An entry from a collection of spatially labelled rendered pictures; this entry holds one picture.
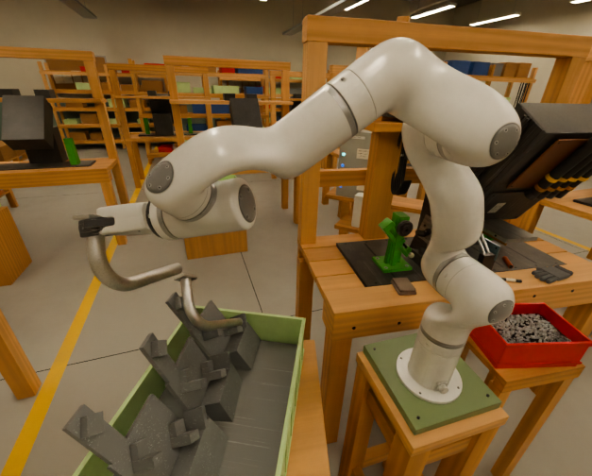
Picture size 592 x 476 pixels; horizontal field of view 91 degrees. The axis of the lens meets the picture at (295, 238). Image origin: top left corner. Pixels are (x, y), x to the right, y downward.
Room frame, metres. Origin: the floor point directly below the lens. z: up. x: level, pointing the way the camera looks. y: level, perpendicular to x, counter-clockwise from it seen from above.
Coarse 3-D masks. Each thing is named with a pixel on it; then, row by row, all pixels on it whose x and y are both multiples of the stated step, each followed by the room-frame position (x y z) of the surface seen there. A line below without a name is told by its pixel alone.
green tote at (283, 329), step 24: (240, 312) 0.80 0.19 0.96; (264, 336) 0.78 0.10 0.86; (288, 336) 0.77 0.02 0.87; (144, 384) 0.52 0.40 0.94; (120, 408) 0.44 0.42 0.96; (288, 408) 0.45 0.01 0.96; (120, 432) 0.41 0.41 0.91; (288, 432) 0.40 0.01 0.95; (96, 456) 0.35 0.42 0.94; (288, 456) 0.42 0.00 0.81
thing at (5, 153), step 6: (0, 144) 6.70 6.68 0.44; (6, 144) 6.71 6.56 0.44; (0, 150) 6.41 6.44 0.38; (6, 150) 6.61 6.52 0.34; (12, 150) 6.87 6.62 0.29; (18, 150) 7.10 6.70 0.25; (24, 150) 7.41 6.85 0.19; (0, 156) 6.39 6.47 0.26; (6, 156) 6.53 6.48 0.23; (12, 156) 6.78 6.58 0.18; (18, 156) 7.00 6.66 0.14; (24, 156) 7.39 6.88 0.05
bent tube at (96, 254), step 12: (84, 216) 0.48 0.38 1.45; (96, 216) 0.50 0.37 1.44; (96, 240) 0.48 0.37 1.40; (96, 252) 0.47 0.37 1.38; (96, 264) 0.46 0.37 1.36; (108, 264) 0.48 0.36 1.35; (180, 264) 0.66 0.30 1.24; (96, 276) 0.46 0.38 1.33; (108, 276) 0.47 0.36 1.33; (120, 276) 0.49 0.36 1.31; (132, 276) 0.53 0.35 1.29; (144, 276) 0.54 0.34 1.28; (156, 276) 0.57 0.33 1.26; (168, 276) 0.60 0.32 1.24; (120, 288) 0.48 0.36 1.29; (132, 288) 0.50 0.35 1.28
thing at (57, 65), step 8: (96, 56) 9.57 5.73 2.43; (104, 56) 9.63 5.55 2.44; (48, 64) 9.16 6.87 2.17; (56, 64) 9.22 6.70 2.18; (64, 64) 9.28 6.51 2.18; (72, 64) 9.34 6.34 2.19; (80, 64) 9.41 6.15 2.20; (56, 80) 9.18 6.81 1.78; (64, 80) 9.25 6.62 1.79; (72, 80) 9.31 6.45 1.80; (80, 80) 9.38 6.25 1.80; (88, 80) 9.44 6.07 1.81; (104, 80) 9.58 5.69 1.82; (232, 80) 10.83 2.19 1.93; (56, 88) 9.16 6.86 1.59; (64, 88) 9.23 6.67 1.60; (72, 88) 9.29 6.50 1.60; (240, 88) 10.91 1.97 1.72
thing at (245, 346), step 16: (176, 304) 0.65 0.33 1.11; (208, 304) 0.75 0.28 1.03; (208, 320) 0.71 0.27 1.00; (192, 336) 0.63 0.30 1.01; (224, 336) 0.71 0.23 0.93; (240, 336) 0.71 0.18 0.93; (256, 336) 0.76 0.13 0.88; (208, 352) 0.62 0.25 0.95; (240, 352) 0.66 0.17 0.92; (256, 352) 0.71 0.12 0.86; (240, 368) 0.65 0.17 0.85
